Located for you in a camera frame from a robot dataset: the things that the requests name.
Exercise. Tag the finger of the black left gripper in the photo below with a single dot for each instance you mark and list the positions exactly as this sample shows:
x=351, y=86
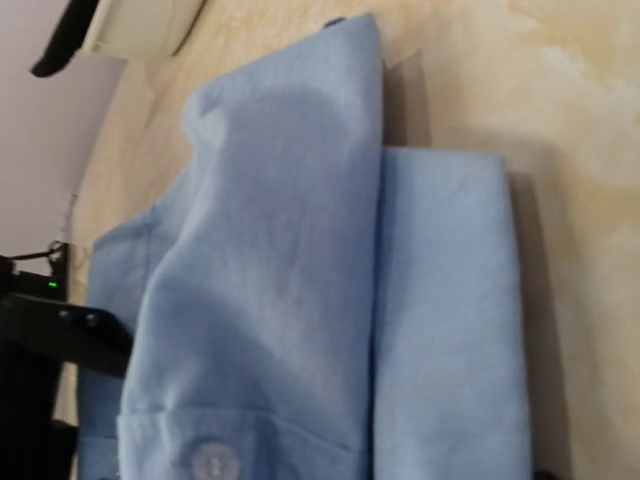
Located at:
x=90, y=338

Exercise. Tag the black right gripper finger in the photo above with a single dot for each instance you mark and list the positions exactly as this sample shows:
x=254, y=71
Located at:
x=544, y=475

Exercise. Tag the light blue long sleeve shirt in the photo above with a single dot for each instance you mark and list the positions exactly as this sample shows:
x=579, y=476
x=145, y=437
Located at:
x=308, y=303

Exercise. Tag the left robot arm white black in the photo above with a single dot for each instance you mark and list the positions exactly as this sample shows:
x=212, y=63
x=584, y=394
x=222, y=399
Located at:
x=34, y=445

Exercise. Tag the black garment in basket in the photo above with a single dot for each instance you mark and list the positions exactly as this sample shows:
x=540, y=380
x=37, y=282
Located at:
x=66, y=39

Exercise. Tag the white plastic laundry basket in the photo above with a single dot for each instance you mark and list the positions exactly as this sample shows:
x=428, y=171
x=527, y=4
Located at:
x=140, y=29

